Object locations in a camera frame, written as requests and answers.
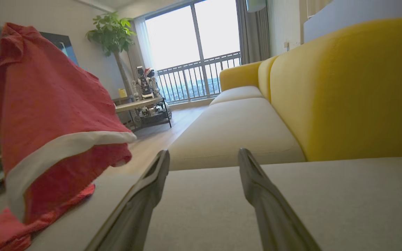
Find grey curtain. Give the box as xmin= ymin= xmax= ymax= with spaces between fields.
xmin=236 ymin=0 xmax=272 ymax=65

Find pale hanging lamp shade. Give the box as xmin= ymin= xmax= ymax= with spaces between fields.
xmin=246 ymin=0 xmax=267 ymax=13

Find low wooden coffee table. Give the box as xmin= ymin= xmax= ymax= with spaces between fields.
xmin=112 ymin=97 xmax=173 ymax=132

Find yellow sofa armrest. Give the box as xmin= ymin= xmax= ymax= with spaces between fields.
xmin=219 ymin=61 xmax=262 ymax=92

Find toy robot with red hat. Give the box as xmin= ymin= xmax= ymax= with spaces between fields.
xmin=132 ymin=66 xmax=160 ymax=100

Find red shorts with white stripe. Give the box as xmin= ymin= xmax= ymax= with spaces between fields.
xmin=0 ymin=23 xmax=137 ymax=251

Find glass balcony door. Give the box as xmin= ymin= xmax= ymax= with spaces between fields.
xmin=135 ymin=0 xmax=242 ymax=104

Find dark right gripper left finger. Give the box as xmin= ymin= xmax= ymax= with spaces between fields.
xmin=84 ymin=150 xmax=170 ymax=251

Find sheer white curtain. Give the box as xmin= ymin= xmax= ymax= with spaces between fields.
xmin=128 ymin=17 xmax=157 ymax=72

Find large yellow sofa backrest cushion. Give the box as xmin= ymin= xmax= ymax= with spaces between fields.
xmin=270 ymin=18 xmax=402 ymax=162

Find green potted tree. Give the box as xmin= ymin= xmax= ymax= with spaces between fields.
xmin=85 ymin=12 xmax=137 ymax=98

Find dark wall screen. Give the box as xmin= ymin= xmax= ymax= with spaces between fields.
xmin=0 ymin=23 xmax=80 ymax=67

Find wide sofa seat cushion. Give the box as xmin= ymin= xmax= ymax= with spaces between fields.
xmin=0 ymin=157 xmax=402 ymax=251

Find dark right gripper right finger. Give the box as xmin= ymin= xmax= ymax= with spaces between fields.
xmin=238 ymin=148 xmax=322 ymax=251

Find metal balcony railing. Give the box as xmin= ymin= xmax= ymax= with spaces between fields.
xmin=156 ymin=51 xmax=241 ymax=102

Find narrow yellow sofa backrest cushion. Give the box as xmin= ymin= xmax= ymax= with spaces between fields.
xmin=258 ymin=56 xmax=278 ymax=102

